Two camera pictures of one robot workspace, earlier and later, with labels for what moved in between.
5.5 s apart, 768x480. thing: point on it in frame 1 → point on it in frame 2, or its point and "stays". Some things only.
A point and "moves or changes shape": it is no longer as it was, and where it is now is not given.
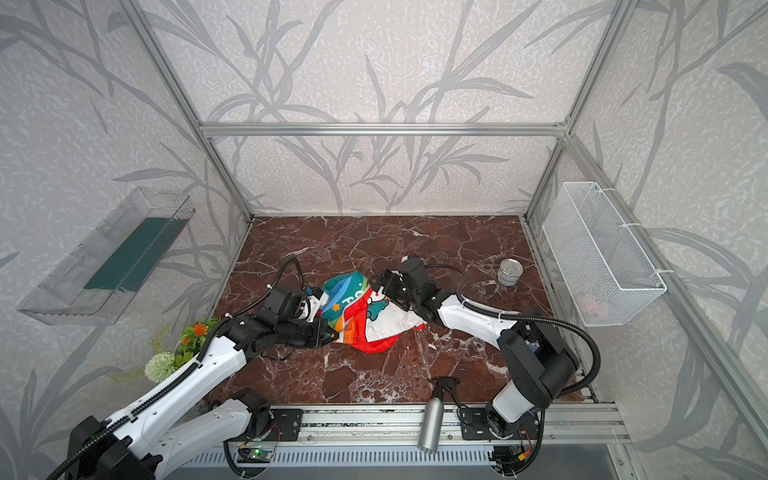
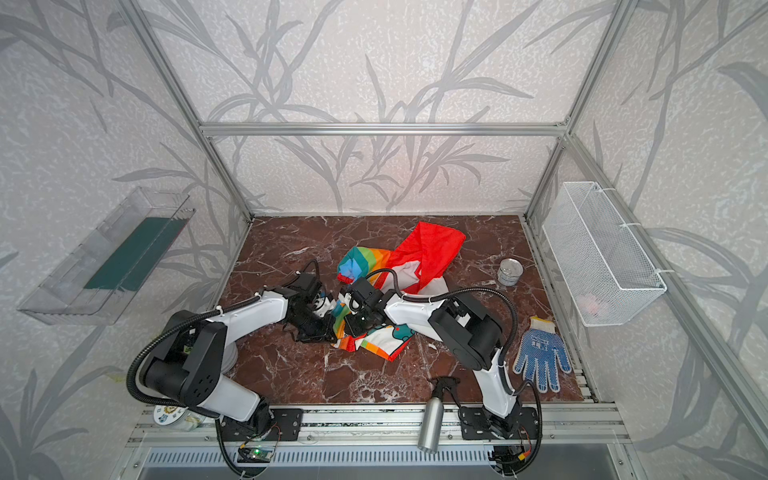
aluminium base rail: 578,423 stays
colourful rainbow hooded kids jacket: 359,317 moves or changes shape
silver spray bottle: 432,416 stays
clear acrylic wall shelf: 105,271 stays
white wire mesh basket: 610,274 stays
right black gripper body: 390,285 → 357,321
